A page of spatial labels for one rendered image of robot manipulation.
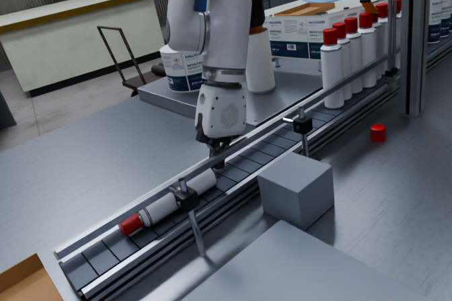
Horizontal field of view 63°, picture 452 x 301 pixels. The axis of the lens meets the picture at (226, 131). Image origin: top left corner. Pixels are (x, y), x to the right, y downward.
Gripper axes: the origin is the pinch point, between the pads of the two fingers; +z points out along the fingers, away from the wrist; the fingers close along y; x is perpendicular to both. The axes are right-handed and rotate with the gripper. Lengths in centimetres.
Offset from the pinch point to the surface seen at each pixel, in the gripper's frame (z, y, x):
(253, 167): 2.4, 8.0, -3.0
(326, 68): -18.8, 33.0, -0.4
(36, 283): 22.0, -32.5, 9.3
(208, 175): 2.4, -3.6, -2.1
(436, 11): -39, 88, -2
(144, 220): 8.6, -17.2, -1.7
